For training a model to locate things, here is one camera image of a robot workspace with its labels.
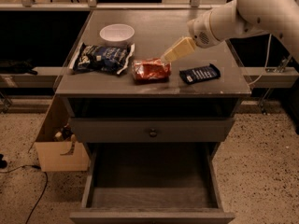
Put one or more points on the dark blue snack bar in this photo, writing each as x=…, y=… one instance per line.
x=200, y=74

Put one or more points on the crushed red coke can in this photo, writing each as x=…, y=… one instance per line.
x=150, y=69

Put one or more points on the blue white chip bag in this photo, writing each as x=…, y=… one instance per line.
x=111, y=60

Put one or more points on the metal rail frame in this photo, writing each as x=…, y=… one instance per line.
x=46, y=6

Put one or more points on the black object on left shelf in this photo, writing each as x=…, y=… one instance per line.
x=17, y=67

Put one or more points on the white bowl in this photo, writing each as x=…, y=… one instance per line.
x=117, y=35

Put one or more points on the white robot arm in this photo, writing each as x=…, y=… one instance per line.
x=241, y=19

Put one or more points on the cardboard box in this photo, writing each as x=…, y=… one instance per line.
x=57, y=148

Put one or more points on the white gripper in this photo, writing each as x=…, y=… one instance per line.
x=201, y=32

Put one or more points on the round brass drawer knob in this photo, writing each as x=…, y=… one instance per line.
x=152, y=133

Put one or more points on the open grey lower drawer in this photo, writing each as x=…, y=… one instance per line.
x=151, y=184

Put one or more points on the closed grey upper drawer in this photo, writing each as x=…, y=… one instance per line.
x=138, y=130

